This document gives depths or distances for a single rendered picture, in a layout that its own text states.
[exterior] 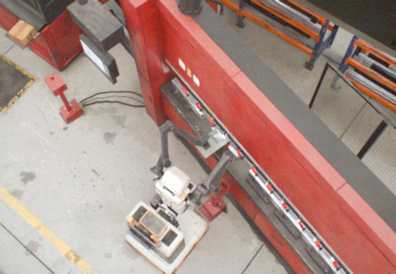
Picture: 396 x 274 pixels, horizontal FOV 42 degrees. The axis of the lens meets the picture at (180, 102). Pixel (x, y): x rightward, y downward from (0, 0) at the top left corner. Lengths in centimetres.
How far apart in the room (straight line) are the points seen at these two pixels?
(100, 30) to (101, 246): 242
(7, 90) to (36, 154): 97
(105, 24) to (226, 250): 269
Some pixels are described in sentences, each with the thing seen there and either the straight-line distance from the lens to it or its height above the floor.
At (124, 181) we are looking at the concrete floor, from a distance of 588.
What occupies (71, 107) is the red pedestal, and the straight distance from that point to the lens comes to 618.
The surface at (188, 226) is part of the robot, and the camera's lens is 539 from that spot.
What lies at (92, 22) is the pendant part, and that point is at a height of 195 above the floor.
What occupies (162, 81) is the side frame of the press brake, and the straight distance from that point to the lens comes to 525.
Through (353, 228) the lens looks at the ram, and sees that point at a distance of 374.
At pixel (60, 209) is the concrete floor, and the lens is 594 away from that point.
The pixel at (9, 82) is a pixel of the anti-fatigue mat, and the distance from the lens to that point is 677.
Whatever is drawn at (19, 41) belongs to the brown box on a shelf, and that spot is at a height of 104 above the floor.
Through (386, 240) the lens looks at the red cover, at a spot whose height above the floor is 230.
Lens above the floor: 553
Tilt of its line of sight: 63 degrees down
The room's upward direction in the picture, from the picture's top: 5 degrees counter-clockwise
